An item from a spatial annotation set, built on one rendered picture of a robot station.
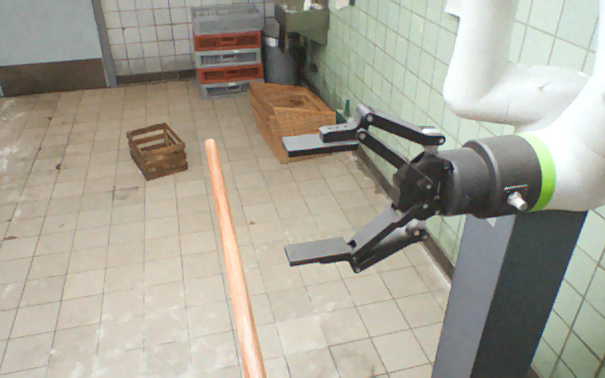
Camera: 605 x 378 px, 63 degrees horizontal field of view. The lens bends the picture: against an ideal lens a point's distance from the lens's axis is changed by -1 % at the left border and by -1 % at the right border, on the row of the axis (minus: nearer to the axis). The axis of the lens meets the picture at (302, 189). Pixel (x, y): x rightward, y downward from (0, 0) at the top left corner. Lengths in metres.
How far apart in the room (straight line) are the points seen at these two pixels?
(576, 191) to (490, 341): 0.86
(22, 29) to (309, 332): 3.98
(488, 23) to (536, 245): 0.52
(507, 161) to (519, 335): 0.94
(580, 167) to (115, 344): 2.17
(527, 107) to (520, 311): 0.54
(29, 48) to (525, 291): 4.81
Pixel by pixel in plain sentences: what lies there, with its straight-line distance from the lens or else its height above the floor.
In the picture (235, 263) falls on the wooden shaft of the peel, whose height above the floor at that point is 1.20.
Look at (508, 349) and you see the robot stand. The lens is 1.49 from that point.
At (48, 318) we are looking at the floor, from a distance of 2.72.
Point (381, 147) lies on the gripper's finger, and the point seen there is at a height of 1.55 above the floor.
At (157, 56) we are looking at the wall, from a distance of 5.30.
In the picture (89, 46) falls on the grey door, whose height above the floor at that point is 0.42.
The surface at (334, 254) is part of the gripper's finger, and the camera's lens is 0.56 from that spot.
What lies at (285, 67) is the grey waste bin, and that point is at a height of 0.23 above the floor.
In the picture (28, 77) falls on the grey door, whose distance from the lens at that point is 5.47.
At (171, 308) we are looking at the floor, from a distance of 2.56.
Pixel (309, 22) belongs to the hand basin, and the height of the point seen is 0.79.
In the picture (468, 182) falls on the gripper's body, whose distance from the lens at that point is 0.55.
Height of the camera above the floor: 1.78
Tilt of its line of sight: 32 degrees down
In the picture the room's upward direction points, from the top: straight up
